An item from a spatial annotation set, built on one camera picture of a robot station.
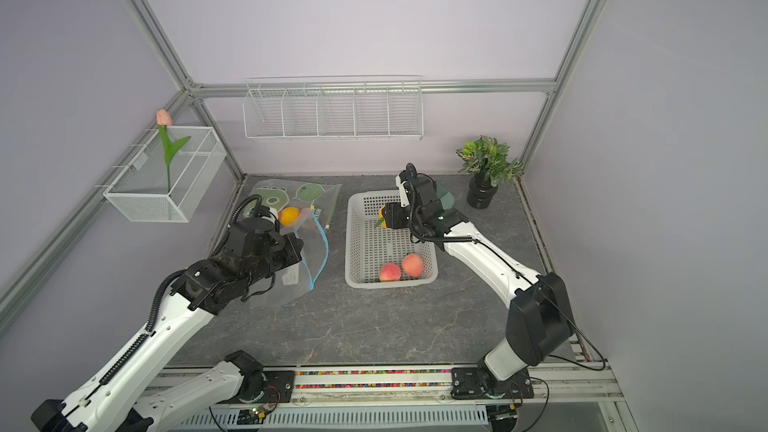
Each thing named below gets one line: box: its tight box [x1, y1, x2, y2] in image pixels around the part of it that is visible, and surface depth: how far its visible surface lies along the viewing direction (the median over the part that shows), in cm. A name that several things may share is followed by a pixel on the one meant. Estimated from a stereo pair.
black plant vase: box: [467, 173, 499, 209], surface depth 107 cm
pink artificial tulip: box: [156, 109, 192, 197], surface depth 81 cm
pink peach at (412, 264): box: [402, 253, 423, 278], surface depth 91 cm
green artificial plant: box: [456, 136, 525, 187], surface depth 93 cm
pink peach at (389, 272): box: [379, 262, 401, 281], surface depth 88 cm
